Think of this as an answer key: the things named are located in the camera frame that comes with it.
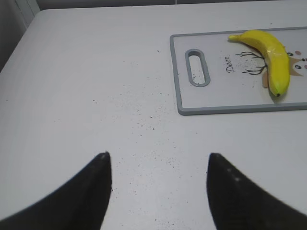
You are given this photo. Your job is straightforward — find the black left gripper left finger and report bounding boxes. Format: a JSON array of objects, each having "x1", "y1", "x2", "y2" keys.
[{"x1": 0, "y1": 152, "x2": 112, "y2": 230}]

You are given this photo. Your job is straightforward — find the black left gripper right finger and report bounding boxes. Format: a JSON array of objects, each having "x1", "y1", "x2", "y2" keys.
[{"x1": 206, "y1": 153, "x2": 307, "y2": 230}]

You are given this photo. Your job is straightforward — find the yellow plastic banana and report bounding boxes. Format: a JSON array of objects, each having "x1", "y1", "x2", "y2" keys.
[{"x1": 228, "y1": 30, "x2": 290, "y2": 97}]

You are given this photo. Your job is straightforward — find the grey-rimmed white cutting board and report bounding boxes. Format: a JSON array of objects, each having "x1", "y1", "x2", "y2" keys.
[{"x1": 170, "y1": 27, "x2": 307, "y2": 115}]

